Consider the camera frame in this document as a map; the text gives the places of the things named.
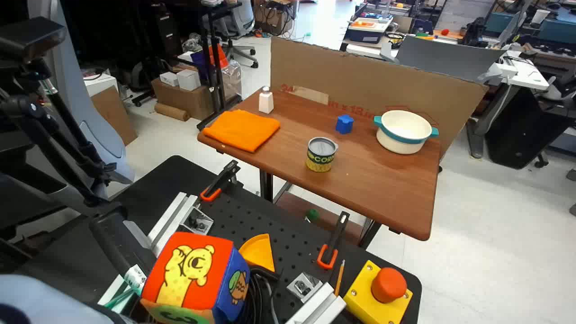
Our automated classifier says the folded orange cloth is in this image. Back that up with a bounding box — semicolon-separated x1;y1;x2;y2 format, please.
204;109;281;153

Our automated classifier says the silver aluminium rail right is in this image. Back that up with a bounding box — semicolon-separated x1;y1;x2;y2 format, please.
287;284;346;324

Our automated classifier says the white pot with teal rim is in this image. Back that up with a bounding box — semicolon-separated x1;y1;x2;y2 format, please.
373;109;440;154

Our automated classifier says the black orange clamp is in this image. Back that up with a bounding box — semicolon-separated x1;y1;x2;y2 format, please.
200;160;240;201
317;210;350;270

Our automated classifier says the yellow labelled tin can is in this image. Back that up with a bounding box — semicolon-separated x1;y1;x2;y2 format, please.
307;136;339;172

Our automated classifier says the black orange clamp right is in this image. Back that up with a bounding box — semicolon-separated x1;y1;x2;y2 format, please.
317;210;350;270

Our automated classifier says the yellow wedge piece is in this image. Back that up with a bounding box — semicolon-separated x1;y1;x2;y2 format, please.
240;234;276;271

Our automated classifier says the black perforated board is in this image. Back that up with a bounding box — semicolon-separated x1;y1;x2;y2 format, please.
17;154;424;324

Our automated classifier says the colourful plush bear cube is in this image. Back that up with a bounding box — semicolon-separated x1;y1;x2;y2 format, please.
141;232;251;324

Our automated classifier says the pencil on black board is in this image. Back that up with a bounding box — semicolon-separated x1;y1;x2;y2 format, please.
334;259;346;297

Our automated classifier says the brown cardboard backboard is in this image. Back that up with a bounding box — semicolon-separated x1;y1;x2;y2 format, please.
271;37;488;156

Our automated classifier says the black orange clamp left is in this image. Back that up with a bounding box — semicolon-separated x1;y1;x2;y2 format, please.
200;160;240;201

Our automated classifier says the small white bottle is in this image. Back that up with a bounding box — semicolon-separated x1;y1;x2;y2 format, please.
260;86;274;113

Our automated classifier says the black camera tripod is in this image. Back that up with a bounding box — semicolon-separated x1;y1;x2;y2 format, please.
0;16;116;216

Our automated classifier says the yellow box red stop button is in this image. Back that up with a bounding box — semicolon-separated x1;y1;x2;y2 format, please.
344;261;413;324

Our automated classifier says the silver aluminium rail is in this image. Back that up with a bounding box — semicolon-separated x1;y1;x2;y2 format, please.
287;284;346;324
148;192;197;253

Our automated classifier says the cardboard box on floor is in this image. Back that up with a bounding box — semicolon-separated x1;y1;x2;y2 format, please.
152;79;213;118

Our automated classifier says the silver aluminium rail left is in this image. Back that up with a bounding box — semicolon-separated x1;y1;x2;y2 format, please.
148;192;197;253

